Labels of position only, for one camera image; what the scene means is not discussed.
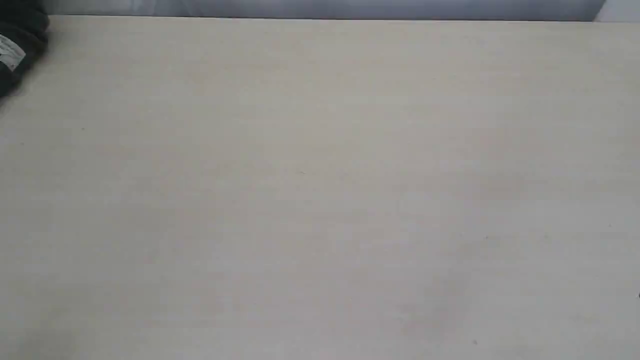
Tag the black object with white label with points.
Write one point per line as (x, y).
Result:
(24, 39)

